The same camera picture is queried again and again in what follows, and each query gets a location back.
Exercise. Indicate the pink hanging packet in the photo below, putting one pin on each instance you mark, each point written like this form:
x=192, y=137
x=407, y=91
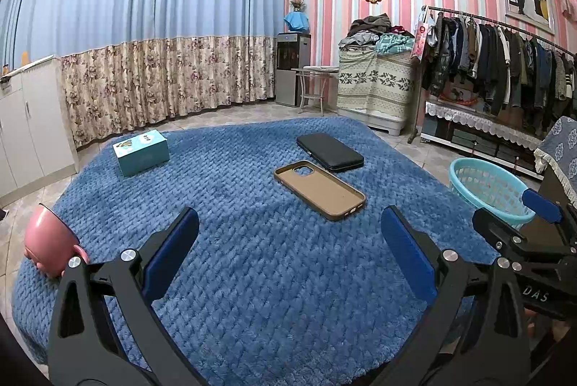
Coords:
x=419, y=41

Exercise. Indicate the pink cup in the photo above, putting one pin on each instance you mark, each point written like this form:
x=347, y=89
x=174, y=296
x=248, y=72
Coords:
x=47, y=237

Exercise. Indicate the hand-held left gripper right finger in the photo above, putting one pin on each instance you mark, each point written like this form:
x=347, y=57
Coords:
x=408, y=255

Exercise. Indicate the blue bottle cover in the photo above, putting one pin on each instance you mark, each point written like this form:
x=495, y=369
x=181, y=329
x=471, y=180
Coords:
x=296, y=21

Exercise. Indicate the pile of clothes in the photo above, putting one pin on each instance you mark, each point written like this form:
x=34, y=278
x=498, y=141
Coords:
x=369, y=29

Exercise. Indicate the person's right hand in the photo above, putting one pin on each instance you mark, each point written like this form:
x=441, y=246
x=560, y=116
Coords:
x=561, y=328

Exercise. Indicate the low tv cabinet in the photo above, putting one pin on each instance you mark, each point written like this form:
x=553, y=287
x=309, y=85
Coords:
x=464, y=140

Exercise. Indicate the blue knitted blanket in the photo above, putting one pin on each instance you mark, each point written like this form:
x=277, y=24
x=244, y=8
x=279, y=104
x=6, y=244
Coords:
x=252, y=277

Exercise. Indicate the blue floral curtain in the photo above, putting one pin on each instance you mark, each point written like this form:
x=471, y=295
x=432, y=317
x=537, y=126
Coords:
x=135, y=7

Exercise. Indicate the blue fringed patterned cloth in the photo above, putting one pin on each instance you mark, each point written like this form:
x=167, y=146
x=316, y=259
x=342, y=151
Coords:
x=559, y=142

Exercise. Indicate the light blue plastic basket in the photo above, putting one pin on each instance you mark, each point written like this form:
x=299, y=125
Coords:
x=469, y=178

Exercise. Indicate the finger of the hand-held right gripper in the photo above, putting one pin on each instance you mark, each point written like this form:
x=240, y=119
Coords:
x=543, y=203
x=493, y=223

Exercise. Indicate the metal clothes rack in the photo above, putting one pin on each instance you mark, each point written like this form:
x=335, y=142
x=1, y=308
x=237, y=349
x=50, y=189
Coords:
x=412, y=133

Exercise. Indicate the small potted plant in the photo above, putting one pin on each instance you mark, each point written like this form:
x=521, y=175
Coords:
x=297, y=5

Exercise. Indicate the grey water dispenser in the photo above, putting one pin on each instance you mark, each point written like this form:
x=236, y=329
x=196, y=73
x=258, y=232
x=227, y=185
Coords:
x=293, y=75

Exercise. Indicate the black wallet case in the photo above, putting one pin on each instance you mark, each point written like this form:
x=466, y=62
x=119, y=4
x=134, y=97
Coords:
x=329, y=151

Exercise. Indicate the white lace cloth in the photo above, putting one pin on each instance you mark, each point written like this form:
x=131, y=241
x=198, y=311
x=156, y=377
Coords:
x=478, y=122

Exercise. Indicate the brown phone case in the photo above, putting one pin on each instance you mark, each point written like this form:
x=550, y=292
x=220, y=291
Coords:
x=324, y=192

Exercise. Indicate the white cabinet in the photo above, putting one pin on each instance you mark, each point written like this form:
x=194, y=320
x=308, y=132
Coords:
x=36, y=120

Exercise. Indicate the row of hanging clothes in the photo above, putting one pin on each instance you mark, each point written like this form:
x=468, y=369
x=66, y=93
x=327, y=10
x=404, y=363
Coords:
x=487, y=61

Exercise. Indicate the teal tissue box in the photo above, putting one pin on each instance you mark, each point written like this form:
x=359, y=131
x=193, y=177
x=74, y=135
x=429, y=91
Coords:
x=142, y=158

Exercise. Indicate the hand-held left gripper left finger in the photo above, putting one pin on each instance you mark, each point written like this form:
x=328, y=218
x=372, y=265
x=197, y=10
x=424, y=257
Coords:
x=173, y=250

